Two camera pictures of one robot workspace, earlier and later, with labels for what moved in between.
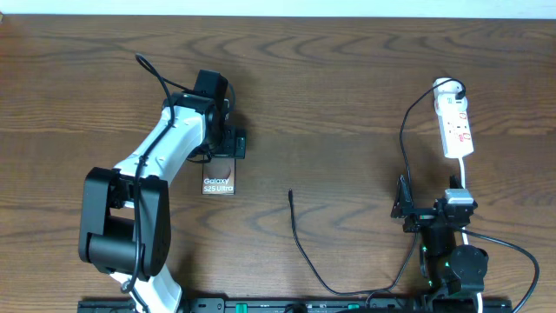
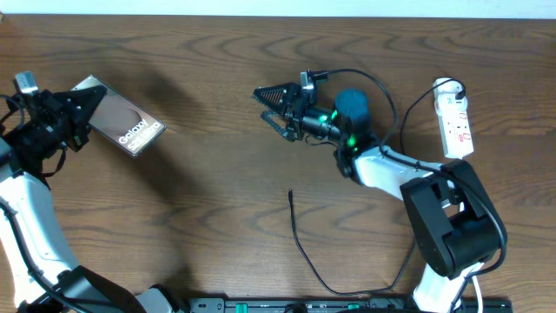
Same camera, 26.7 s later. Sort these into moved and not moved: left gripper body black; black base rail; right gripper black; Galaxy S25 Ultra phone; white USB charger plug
Moved: left gripper body black; Galaxy S25 Ultra phone; right gripper black
Not moved: white USB charger plug; black base rail
